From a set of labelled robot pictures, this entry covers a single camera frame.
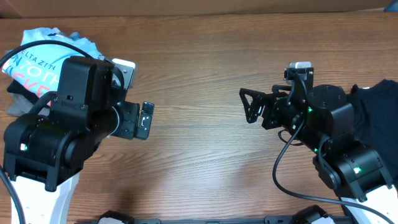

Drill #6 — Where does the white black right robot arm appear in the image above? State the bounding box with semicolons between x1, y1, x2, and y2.
239;83;397;223

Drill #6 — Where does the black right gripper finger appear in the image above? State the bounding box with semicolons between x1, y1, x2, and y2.
244;104;265;123
239;88;288;108

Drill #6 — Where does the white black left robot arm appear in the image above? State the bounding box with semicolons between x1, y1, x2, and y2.
2;56;154;223

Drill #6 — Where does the light blue printed t-shirt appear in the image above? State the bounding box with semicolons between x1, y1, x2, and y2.
2;27;102;98

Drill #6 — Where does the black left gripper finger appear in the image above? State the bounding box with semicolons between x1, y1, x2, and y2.
134;114;152;140
141;101;155;116

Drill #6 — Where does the black folded polo shirt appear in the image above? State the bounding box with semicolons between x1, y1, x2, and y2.
7;80;39;107

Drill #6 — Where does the black garment pile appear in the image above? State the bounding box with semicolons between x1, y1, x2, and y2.
347;79;397;185

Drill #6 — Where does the blue folded garment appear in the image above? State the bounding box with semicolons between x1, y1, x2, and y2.
69;32;90;44

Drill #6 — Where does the grey folded garment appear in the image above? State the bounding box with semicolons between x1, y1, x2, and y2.
6;93;34;116

